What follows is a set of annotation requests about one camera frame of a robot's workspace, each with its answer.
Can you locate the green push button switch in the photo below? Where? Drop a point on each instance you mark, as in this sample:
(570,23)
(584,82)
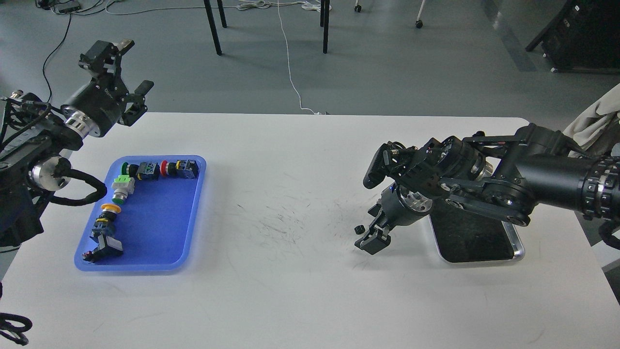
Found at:
(146,170)

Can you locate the blue plastic tray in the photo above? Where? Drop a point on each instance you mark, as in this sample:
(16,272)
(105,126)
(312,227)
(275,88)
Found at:
(155,225)

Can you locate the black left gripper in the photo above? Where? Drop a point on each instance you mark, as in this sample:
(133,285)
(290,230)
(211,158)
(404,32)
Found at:
(100,104)

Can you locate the green white indicator button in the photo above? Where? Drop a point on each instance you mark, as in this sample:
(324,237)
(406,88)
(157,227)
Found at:
(123,186)

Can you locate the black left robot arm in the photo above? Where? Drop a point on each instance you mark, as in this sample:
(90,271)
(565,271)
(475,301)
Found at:
(34,134)

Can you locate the black cabinet on floor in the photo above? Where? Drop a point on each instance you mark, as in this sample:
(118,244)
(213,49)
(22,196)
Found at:
(583,38)

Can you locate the yellow mushroom push button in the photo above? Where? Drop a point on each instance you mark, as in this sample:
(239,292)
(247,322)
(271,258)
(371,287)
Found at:
(104,225)

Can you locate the black table legs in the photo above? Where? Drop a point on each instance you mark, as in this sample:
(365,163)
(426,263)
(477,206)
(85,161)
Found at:
(274,23)

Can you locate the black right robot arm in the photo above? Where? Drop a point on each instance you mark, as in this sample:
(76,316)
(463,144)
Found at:
(500,177)

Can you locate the silver metal tray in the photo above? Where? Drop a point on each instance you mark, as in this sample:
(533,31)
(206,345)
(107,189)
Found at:
(475,240)

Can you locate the red emergency stop button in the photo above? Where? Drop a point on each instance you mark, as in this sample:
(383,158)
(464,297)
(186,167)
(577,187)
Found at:
(168,169)

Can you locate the beige cloth on chair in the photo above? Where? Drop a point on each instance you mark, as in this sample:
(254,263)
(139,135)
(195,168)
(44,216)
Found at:
(597,129)

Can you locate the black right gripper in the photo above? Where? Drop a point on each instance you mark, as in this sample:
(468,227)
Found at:
(399,207)

